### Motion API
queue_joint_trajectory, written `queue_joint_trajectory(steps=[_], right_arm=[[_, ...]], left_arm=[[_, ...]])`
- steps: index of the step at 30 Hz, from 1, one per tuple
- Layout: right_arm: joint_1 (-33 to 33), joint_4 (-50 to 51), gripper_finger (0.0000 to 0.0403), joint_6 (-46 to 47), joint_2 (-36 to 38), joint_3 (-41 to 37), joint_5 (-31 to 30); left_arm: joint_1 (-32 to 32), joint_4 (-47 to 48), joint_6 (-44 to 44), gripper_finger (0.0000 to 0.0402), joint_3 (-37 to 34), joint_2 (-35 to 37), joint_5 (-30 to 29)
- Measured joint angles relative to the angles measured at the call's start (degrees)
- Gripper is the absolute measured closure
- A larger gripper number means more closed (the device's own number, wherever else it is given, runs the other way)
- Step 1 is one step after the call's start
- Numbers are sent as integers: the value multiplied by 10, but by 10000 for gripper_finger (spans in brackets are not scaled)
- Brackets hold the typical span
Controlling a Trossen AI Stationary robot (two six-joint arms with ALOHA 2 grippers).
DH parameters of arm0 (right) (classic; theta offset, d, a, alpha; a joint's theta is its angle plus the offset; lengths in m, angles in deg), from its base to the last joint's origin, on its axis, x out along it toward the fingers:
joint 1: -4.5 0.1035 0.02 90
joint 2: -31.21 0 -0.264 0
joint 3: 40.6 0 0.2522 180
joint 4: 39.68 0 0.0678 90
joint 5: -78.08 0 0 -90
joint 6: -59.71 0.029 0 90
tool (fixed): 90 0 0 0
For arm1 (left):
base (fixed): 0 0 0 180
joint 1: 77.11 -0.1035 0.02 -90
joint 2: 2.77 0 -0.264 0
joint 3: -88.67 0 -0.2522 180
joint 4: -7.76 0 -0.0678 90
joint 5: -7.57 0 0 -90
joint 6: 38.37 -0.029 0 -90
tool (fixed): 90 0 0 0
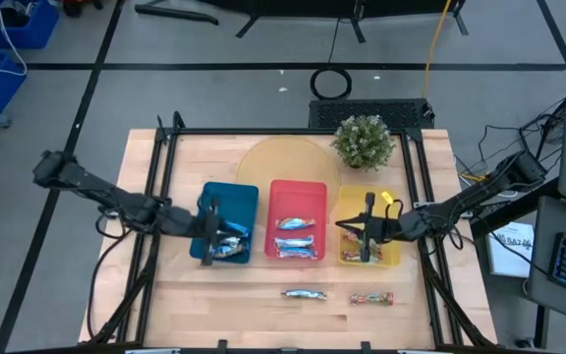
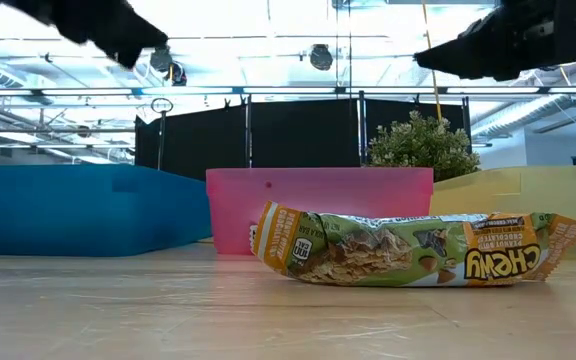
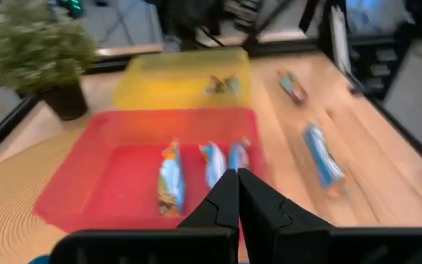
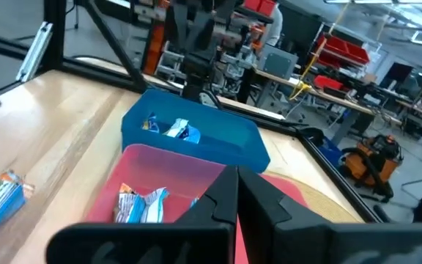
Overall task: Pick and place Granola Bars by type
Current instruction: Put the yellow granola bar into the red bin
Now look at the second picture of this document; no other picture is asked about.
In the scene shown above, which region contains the red plastic bin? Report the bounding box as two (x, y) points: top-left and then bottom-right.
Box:
(205, 167), (435, 256)

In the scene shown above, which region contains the yellow hanging cable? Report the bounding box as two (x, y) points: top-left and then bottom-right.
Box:
(420, 0), (443, 121)

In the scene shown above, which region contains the round black ceiling fixture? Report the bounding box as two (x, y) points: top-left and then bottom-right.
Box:
(309, 43), (334, 72)
(149, 47), (188, 87)

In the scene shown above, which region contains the black room divider panel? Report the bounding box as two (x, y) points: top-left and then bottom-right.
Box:
(134, 90), (473, 182)

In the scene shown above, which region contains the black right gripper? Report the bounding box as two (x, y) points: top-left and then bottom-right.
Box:
(414, 0), (576, 82)

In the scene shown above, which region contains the orange green Chewy granola bar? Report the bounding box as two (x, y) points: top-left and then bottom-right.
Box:
(249, 200), (576, 288)

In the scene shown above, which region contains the ring topped metal stand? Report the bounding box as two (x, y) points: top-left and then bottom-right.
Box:
(150, 97), (174, 171)

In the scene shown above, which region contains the yellow plastic bin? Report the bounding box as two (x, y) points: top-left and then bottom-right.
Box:
(428, 165), (576, 260)

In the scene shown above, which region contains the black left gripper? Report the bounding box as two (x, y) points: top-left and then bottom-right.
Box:
(2, 0), (170, 70)

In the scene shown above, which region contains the blue plastic bin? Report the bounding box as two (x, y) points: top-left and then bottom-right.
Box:
(0, 164), (213, 258)

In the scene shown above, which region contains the small green potted plant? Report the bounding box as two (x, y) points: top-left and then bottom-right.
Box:
(366, 110), (482, 183)

